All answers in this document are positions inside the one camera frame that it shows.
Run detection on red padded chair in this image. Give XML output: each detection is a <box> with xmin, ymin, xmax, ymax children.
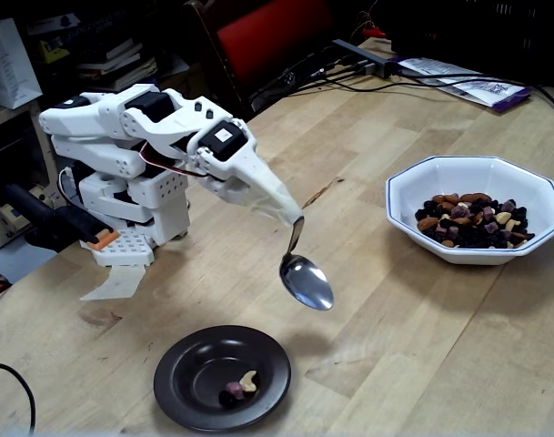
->
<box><xmin>185</xmin><ymin>0</ymin><xmax>346</xmax><ymax>115</ymax></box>

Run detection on cashew nut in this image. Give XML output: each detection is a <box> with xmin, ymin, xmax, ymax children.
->
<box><xmin>238</xmin><ymin>370</ymin><xmax>261</xmax><ymax>392</ymax></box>

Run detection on metal spoon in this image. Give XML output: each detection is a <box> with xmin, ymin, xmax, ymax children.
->
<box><xmin>278</xmin><ymin>217</ymin><xmax>335</xmax><ymax>311</ymax></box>

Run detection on white octagonal bowl blue rim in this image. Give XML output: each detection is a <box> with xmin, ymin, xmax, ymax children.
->
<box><xmin>385</xmin><ymin>155</ymin><xmax>554</xmax><ymax>266</ymax></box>

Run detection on white paper bag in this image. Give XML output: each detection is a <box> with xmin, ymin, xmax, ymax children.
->
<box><xmin>0</xmin><ymin>17</ymin><xmax>45</xmax><ymax>110</ymax></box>

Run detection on grey usb hub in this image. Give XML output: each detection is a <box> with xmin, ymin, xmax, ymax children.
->
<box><xmin>332</xmin><ymin>38</ymin><xmax>398</xmax><ymax>79</ymax></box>

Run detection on red orange wires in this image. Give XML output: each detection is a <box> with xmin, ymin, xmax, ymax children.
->
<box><xmin>353</xmin><ymin>0</ymin><xmax>389</xmax><ymax>40</ymax></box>

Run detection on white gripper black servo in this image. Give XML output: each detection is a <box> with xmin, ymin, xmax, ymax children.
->
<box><xmin>186</xmin><ymin>118</ymin><xmax>304</xmax><ymax>225</ymax></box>

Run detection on brown cardboard box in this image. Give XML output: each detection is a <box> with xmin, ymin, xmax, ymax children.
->
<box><xmin>160</xmin><ymin>63</ymin><xmax>212</xmax><ymax>99</ymax></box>

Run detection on trail mix nuts and raisins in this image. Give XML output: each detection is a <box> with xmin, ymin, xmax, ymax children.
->
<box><xmin>415</xmin><ymin>193</ymin><xmax>536</xmax><ymax>249</ymax></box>

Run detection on yellow black box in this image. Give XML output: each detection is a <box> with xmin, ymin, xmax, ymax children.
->
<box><xmin>38</xmin><ymin>39</ymin><xmax>71</xmax><ymax>64</ymax></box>

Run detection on stack of books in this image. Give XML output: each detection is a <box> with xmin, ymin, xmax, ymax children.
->
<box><xmin>74</xmin><ymin>38</ymin><xmax>159</xmax><ymax>92</ymax></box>

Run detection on purple white plastic bag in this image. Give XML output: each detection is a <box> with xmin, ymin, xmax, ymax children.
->
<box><xmin>397</xmin><ymin>56</ymin><xmax>534</xmax><ymax>113</ymax></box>

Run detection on dark brown plate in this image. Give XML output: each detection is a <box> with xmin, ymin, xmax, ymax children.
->
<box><xmin>153</xmin><ymin>324</ymin><xmax>292</xmax><ymax>432</ymax></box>

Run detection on masking tape piece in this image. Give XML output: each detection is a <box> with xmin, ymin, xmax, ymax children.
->
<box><xmin>79</xmin><ymin>263</ymin><xmax>146</xmax><ymax>302</ymax></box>

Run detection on thin black cable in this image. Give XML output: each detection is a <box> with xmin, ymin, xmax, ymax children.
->
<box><xmin>0</xmin><ymin>361</ymin><xmax>36</xmax><ymax>433</ymax></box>

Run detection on black clamp orange pad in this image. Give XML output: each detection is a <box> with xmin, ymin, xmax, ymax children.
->
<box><xmin>3</xmin><ymin>183</ymin><xmax>121</xmax><ymax>251</ymax></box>

